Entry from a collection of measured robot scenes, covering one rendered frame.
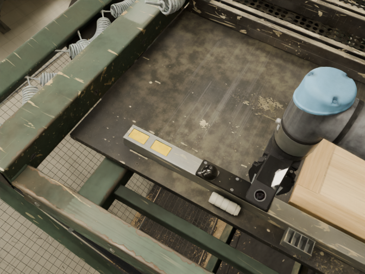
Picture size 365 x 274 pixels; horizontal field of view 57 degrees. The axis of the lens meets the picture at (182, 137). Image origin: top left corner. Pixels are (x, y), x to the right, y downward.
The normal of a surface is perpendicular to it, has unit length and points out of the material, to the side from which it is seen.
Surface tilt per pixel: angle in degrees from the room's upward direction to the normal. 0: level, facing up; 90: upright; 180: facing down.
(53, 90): 59
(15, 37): 90
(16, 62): 90
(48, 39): 90
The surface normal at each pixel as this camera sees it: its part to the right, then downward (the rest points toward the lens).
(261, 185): -0.22, -0.13
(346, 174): 0.07, -0.54
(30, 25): 0.59, -0.36
